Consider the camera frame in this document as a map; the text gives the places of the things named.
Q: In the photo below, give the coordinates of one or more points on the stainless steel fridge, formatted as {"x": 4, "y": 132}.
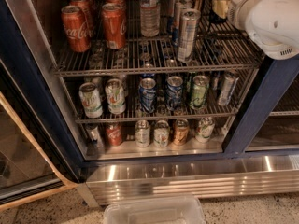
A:
{"x": 253, "y": 152}

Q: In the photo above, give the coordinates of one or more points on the middle left Coca-Cola can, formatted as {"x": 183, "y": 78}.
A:
{"x": 85, "y": 6}

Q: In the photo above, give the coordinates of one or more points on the silver slim can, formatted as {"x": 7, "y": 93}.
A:
{"x": 94, "y": 134}
{"x": 230, "y": 79}

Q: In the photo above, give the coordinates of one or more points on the clear plastic bin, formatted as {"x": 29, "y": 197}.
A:
{"x": 166, "y": 210}

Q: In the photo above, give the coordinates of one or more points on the white green can bottom right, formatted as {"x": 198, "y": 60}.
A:
{"x": 204, "y": 129}

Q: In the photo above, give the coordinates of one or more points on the front right Coca-Cola can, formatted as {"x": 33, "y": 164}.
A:
{"x": 114, "y": 25}

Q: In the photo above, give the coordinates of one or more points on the clear plastic water bottle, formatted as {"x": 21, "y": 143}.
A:
{"x": 149, "y": 17}

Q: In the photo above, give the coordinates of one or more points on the wire shelf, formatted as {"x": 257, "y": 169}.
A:
{"x": 134, "y": 113}
{"x": 217, "y": 47}

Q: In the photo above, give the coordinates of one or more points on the front left Coca-Cola can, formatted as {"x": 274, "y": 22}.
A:
{"x": 75, "y": 28}

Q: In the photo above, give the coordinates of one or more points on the open glass fridge door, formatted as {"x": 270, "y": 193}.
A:
{"x": 27, "y": 171}

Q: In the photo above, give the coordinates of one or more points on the front silver Red Bull can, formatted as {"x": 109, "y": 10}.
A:
{"x": 188, "y": 26}

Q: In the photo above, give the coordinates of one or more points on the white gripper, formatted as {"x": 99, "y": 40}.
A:
{"x": 239, "y": 10}

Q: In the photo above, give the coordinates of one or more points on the white can bottom centre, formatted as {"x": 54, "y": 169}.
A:
{"x": 161, "y": 134}

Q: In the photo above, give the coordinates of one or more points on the silver red bull can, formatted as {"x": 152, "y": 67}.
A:
{"x": 170, "y": 15}
{"x": 179, "y": 6}
{"x": 188, "y": 26}

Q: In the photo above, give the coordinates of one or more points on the middle wire shelf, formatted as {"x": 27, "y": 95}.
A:
{"x": 134, "y": 113}

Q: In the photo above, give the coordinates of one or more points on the red can bottom shelf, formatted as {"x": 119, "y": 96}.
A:
{"x": 114, "y": 135}

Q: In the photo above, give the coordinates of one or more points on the silver slim can bottom left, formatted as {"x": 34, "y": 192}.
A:
{"x": 94, "y": 134}

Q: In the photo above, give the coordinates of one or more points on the left 7up can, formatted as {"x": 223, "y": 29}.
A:
{"x": 90, "y": 99}

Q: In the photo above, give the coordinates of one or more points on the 7up can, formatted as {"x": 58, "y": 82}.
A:
{"x": 115, "y": 96}
{"x": 90, "y": 99}

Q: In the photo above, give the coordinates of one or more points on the top wire shelf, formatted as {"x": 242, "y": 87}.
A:
{"x": 217, "y": 47}

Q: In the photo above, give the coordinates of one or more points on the silver slim can right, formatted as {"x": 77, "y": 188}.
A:
{"x": 230, "y": 79}

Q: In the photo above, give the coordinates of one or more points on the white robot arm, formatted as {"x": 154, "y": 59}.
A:
{"x": 271, "y": 24}

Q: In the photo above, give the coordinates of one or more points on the gold can bottom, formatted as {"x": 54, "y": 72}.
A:
{"x": 181, "y": 130}

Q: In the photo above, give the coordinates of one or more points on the blue Pepsi can middle shelf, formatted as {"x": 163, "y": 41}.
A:
{"x": 147, "y": 94}

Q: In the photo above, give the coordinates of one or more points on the blue patterned can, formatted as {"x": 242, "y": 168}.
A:
{"x": 173, "y": 92}

